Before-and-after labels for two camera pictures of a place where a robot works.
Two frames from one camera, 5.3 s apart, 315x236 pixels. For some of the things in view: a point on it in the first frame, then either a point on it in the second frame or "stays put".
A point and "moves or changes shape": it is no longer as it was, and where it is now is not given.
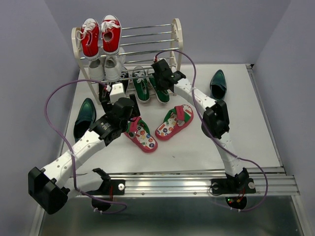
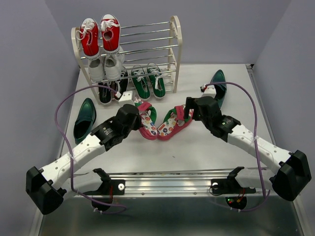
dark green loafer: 218,86 stays put
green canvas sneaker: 141,84 stays put
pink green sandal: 174,120 stays put
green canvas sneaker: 162,96 moves or changes shape
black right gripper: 159,86 -> 190,102
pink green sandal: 138,131 -> 148,115
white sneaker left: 96,69 stays put
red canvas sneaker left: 89,36 stays put
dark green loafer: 86,116 stays put
